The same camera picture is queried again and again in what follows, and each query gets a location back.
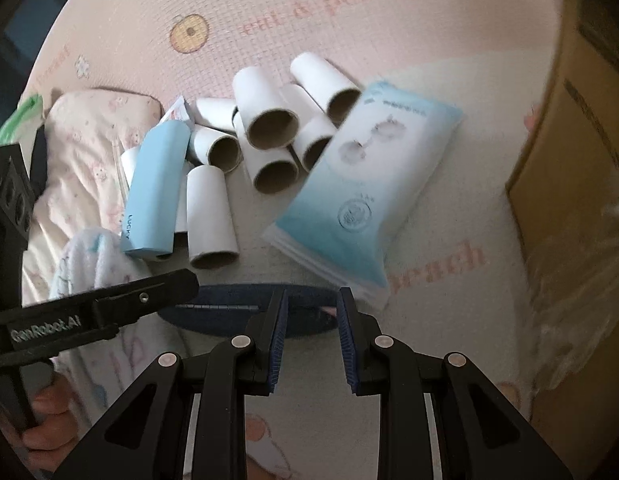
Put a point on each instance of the pink printed blanket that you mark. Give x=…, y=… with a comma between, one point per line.
x=389, y=20

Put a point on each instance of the clear plastic bag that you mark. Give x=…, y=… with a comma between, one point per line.
x=574, y=320

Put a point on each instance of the green patterned bag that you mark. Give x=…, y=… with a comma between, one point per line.
x=19, y=115

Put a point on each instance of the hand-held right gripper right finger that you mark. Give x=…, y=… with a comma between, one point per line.
x=347, y=347

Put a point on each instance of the dark blue glasses case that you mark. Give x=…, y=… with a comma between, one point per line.
x=214, y=317

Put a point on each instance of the dark teal cloth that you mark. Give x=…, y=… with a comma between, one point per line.
x=19, y=50

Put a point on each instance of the brown cardboard box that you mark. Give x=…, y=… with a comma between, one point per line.
x=579, y=160

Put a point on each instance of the white blue-print cloth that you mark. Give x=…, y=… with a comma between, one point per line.
x=89, y=260

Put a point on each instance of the long light blue box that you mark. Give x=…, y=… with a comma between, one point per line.
x=154, y=190

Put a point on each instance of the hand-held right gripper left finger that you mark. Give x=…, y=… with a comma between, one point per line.
x=278, y=347

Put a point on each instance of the person's left hand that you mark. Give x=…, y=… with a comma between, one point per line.
x=49, y=420

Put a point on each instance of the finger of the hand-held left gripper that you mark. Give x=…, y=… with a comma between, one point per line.
x=154, y=290

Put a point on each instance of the small red and white sachet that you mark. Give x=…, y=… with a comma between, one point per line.
x=178, y=112

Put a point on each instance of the white and blue tissue packet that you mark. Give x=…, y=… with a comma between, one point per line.
x=359, y=185

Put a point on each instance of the pink patterned pillow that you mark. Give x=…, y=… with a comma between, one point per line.
x=84, y=160

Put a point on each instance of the pile of white cardboard tubes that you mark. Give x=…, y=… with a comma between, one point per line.
x=267, y=105

